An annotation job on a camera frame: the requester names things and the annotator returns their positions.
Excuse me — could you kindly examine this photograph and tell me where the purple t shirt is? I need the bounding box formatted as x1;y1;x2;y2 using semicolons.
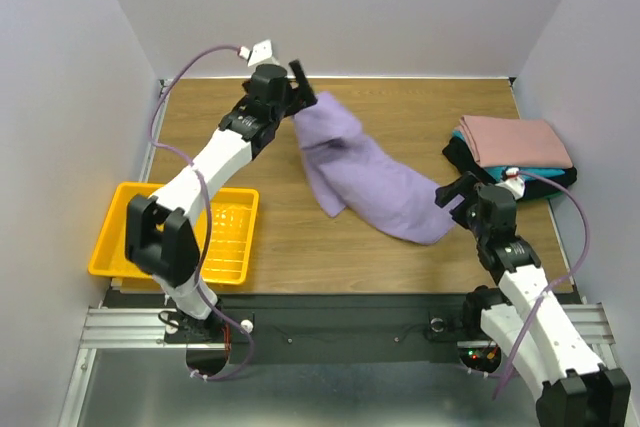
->
293;92;455;245

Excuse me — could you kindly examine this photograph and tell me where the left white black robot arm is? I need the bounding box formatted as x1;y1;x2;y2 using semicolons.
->
124;60;317;341

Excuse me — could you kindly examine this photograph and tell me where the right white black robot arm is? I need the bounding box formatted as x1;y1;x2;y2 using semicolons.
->
435;167;631;426

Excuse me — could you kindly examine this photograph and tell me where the black folded t shirt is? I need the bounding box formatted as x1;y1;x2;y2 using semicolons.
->
442;136;578;202

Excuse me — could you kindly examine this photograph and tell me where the pink folded t shirt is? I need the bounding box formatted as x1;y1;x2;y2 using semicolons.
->
454;115;573;169

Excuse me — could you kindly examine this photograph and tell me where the yellow plastic tray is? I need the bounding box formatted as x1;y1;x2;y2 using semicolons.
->
88;182;259;291

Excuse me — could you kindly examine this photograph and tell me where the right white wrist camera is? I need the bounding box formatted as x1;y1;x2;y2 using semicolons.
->
500;167;526;200

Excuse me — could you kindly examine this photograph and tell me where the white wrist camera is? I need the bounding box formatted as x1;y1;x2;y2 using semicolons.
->
500;167;526;200
238;39;279;67

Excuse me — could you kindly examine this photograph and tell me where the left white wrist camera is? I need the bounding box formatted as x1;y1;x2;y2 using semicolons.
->
238;39;279;67

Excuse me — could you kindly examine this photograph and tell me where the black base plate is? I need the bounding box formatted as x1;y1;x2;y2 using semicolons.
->
102;289;581;366

